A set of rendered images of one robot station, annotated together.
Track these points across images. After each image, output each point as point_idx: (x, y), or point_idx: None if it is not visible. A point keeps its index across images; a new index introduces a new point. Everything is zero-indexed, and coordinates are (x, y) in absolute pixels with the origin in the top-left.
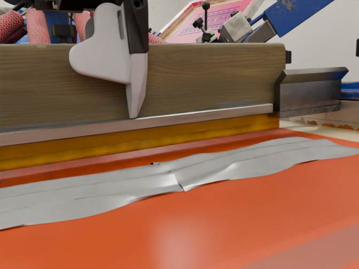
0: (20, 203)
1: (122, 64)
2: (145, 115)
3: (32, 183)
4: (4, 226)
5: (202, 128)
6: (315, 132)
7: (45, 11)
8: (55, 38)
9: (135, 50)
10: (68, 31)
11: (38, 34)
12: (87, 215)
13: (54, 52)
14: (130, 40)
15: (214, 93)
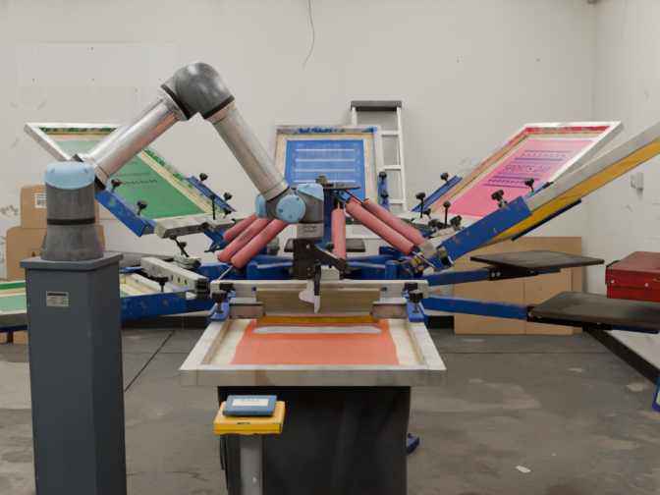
0: (283, 329)
1: (312, 298)
2: (320, 311)
3: (286, 326)
4: (280, 332)
5: (343, 318)
6: (392, 326)
7: None
8: None
9: (315, 295)
10: None
11: None
12: (295, 333)
13: (296, 292)
14: (314, 292)
15: (347, 306)
